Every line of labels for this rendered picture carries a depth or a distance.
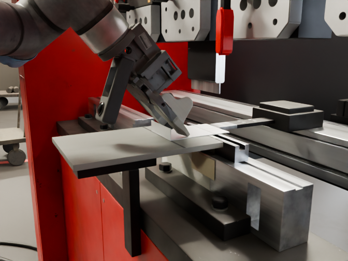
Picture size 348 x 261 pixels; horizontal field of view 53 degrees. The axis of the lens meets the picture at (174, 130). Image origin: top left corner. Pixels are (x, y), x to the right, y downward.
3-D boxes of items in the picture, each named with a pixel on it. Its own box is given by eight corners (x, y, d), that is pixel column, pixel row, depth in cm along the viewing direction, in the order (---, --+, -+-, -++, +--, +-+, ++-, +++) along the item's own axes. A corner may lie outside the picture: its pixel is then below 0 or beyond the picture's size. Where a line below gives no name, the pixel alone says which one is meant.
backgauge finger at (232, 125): (199, 128, 78) (199, 106, 77) (284, 118, 90) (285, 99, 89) (232, 141, 68) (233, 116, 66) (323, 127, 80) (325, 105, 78)
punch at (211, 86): (187, 88, 72) (187, 41, 70) (195, 88, 73) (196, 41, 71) (215, 94, 63) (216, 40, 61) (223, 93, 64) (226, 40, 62)
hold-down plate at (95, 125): (78, 124, 133) (77, 116, 132) (91, 122, 136) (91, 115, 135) (100, 142, 107) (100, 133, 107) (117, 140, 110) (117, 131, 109)
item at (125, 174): (78, 260, 65) (71, 150, 60) (149, 240, 72) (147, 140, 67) (84, 272, 62) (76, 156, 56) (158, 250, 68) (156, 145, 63)
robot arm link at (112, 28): (85, 34, 52) (73, 36, 59) (105, 58, 54) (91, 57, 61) (120, 2, 53) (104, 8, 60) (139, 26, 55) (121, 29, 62)
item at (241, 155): (178, 136, 77) (178, 124, 76) (190, 135, 78) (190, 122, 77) (234, 162, 60) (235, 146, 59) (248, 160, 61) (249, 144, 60)
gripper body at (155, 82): (185, 75, 61) (143, 19, 56) (152, 110, 60) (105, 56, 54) (165, 73, 68) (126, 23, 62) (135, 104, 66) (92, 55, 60)
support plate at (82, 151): (52, 142, 65) (51, 136, 65) (175, 127, 77) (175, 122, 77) (73, 171, 50) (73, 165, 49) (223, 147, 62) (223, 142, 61)
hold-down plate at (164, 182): (144, 178, 78) (144, 165, 78) (165, 174, 81) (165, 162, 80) (223, 242, 53) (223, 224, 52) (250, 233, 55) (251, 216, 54)
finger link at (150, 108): (188, 112, 71) (168, 81, 65) (168, 133, 70) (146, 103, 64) (178, 107, 73) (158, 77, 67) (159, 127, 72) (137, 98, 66)
